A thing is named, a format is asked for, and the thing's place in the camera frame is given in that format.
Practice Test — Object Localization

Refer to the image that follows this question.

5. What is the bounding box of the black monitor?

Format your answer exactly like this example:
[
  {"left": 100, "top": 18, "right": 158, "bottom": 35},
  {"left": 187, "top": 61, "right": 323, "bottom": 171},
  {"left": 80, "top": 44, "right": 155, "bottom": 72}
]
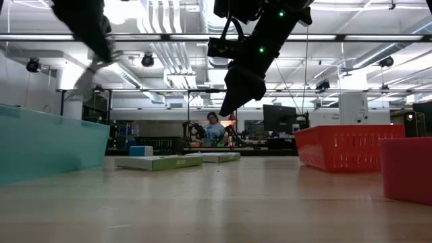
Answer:
[
  {"left": 412, "top": 101, "right": 432, "bottom": 132},
  {"left": 263, "top": 104, "right": 298, "bottom": 133}
]

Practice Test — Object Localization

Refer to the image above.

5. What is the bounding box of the black background table frame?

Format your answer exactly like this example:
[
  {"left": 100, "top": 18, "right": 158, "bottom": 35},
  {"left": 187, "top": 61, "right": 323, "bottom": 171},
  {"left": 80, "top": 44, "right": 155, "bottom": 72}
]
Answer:
[{"left": 55, "top": 88, "right": 113, "bottom": 117}]

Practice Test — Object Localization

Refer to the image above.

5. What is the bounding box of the black background station frame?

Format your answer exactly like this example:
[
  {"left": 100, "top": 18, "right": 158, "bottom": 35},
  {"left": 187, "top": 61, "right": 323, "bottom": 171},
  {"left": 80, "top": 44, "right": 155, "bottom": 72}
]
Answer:
[{"left": 186, "top": 88, "right": 239, "bottom": 149}]

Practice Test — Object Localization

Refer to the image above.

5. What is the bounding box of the red slotted plastic basket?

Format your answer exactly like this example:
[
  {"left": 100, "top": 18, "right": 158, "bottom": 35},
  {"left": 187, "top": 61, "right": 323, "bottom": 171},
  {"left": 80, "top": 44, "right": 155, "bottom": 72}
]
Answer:
[{"left": 293, "top": 124, "right": 406, "bottom": 174}]

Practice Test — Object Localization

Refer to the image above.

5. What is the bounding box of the white box appliance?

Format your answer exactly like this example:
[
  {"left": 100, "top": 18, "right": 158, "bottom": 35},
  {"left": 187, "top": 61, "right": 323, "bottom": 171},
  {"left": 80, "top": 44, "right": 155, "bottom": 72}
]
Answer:
[{"left": 338, "top": 92, "right": 369, "bottom": 126}]

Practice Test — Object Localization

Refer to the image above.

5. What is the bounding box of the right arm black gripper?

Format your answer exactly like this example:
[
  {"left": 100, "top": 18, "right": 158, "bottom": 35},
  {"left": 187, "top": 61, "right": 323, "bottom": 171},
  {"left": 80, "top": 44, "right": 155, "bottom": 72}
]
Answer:
[{"left": 219, "top": 36, "right": 286, "bottom": 117}]

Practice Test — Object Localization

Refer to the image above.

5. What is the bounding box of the person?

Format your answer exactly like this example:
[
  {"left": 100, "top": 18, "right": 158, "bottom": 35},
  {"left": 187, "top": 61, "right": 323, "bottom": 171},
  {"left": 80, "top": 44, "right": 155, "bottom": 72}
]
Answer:
[{"left": 202, "top": 111, "right": 227, "bottom": 148}]

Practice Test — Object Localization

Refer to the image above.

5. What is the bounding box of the teal translucent plastic bin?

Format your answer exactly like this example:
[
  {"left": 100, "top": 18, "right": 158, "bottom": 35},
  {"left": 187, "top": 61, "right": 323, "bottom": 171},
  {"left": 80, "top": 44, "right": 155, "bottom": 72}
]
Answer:
[{"left": 0, "top": 103, "right": 111, "bottom": 185}]

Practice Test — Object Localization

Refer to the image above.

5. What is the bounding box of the white acer box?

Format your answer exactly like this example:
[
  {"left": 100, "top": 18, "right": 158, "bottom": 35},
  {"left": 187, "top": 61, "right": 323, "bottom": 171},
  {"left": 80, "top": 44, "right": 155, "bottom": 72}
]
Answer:
[
  {"left": 113, "top": 155, "right": 204, "bottom": 171},
  {"left": 184, "top": 152, "right": 242, "bottom": 164}
]

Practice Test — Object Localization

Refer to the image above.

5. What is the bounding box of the silver ceiling duct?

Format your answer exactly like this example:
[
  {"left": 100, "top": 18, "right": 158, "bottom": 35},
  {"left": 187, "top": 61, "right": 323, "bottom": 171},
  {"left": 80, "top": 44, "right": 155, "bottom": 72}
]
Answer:
[{"left": 198, "top": 0, "right": 237, "bottom": 70}]

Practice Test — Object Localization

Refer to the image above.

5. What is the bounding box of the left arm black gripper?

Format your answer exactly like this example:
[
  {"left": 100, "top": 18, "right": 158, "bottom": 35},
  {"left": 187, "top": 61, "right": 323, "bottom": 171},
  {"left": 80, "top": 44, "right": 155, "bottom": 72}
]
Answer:
[{"left": 50, "top": 0, "right": 115, "bottom": 64}]

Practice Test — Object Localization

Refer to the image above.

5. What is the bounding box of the small pink container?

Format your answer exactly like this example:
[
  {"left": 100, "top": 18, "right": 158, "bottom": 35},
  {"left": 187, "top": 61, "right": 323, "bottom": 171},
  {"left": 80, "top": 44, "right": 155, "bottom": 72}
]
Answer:
[{"left": 378, "top": 136, "right": 432, "bottom": 207}]

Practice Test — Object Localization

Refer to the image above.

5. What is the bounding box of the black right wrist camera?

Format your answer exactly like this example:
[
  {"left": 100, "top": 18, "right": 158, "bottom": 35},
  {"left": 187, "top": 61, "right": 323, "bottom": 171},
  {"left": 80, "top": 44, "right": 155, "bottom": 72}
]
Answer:
[{"left": 207, "top": 36, "right": 244, "bottom": 60}]

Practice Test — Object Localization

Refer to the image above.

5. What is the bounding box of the black device with round light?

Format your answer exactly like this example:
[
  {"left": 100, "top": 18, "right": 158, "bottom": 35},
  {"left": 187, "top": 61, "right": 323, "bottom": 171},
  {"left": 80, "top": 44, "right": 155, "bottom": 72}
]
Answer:
[{"left": 403, "top": 111, "right": 427, "bottom": 138}]

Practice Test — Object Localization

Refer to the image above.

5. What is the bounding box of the black slotted plastic basket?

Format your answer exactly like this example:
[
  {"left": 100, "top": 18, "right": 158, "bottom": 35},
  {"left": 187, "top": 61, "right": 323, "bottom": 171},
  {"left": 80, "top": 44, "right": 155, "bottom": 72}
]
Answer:
[{"left": 134, "top": 136, "right": 186, "bottom": 156}]

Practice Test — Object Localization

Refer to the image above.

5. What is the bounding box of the small blue box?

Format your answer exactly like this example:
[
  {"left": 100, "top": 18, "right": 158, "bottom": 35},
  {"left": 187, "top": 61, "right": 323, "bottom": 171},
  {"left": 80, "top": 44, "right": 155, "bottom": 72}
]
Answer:
[{"left": 129, "top": 145, "right": 155, "bottom": 157}]

